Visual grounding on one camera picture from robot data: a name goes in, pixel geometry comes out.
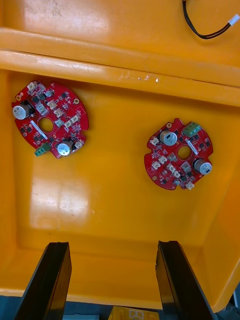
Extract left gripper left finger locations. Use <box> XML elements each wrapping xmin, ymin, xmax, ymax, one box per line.
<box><xmin>14</xmin><ymin>241</ymin><xmax>73</xmax><ymax>320</ymax></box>

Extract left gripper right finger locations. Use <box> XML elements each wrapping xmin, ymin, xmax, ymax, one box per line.
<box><xmin>154</xmin><ymin>239</ymin><xmax>216</xmax><ymax>320</ymax></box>

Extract yellow-orange plastic bin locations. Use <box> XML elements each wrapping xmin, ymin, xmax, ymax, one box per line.
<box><xmin>0</xmin><ymin>48</ymin><xmax>240</xmax><ymax>313</ymax></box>
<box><xmin>0</xmin><ymin>0</ymin><xmax>240</xmax><ymax>87</ymax></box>

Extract round red circuit board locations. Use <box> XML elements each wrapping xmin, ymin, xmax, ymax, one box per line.
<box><xmin>143</xmin><ymin>117</ymin><xmax>214</xmax><ymax>191</ymax></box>
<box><xmin>11</xmin><ymin>79</ymin><xmax>90</xmax><ymax>160</ymax></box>

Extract group of small metal solenoids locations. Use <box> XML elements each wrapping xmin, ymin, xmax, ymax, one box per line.
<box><xmin>181</xmin><ymin>0</ymin><xmax>240</xmax><ymax>40</ymax></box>

